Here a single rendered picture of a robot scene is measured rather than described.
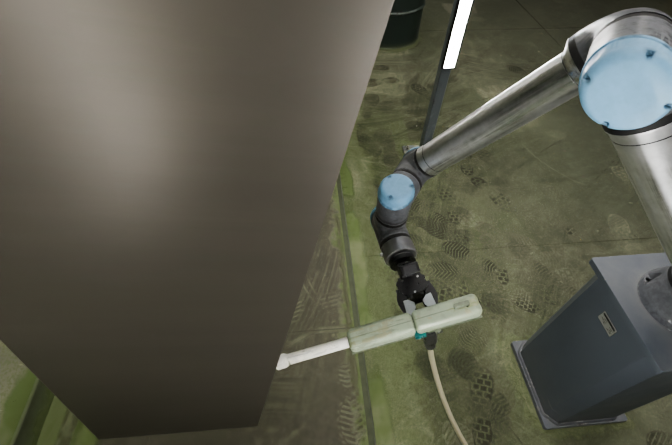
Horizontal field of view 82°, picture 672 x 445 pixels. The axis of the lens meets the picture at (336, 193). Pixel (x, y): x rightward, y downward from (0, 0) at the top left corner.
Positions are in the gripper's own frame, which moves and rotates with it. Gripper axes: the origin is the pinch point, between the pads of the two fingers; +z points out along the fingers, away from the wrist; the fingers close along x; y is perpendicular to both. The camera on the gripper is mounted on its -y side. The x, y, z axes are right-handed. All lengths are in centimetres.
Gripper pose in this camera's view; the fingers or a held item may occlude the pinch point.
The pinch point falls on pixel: (428, 327)
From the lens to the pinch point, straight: 97.6
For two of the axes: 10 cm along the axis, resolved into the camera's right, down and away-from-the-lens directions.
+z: 2.1, 7.3, -6.5
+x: -9.6, 2.9, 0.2
